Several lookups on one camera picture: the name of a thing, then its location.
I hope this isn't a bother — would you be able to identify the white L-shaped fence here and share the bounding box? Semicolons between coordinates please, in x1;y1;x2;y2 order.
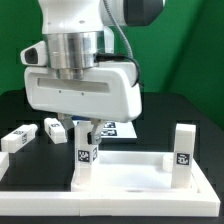
0;164;220;217

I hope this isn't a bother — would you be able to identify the white desk top tray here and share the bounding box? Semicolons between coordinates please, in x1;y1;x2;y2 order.
71;151;198;193

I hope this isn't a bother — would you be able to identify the fiducial marker sheet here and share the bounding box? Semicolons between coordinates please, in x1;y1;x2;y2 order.
100;121;137;139

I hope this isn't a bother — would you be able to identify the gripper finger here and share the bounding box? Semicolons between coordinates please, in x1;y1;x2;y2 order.
87;119;106;145
57;113;74;130

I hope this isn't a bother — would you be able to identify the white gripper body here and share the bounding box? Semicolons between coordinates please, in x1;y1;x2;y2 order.
20;41;142;123

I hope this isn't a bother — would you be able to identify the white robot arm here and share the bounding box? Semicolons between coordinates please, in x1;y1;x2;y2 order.
21;0;166;145

